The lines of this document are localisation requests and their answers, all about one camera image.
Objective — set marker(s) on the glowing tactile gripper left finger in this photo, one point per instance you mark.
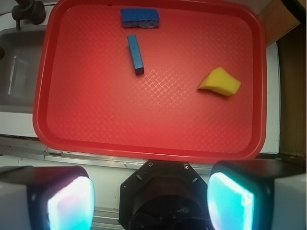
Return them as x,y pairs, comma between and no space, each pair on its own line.
46,198

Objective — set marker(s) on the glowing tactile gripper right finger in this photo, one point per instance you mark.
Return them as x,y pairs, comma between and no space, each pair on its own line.
258,195

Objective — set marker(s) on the long blue wooden block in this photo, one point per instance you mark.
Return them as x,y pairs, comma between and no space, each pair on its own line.
136,54

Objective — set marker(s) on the yellow sponge piece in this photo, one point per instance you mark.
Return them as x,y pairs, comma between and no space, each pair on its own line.
220,82

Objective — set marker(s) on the grey toy sink basin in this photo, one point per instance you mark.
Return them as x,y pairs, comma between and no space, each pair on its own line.
19,67

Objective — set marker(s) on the red plastic tray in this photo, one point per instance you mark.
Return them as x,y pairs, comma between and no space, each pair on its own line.
89,99

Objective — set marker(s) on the blue sponge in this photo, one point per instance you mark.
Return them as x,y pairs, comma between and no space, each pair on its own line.
141,18

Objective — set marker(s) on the black octagonal mount plate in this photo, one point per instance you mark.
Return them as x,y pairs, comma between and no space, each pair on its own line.
164,195

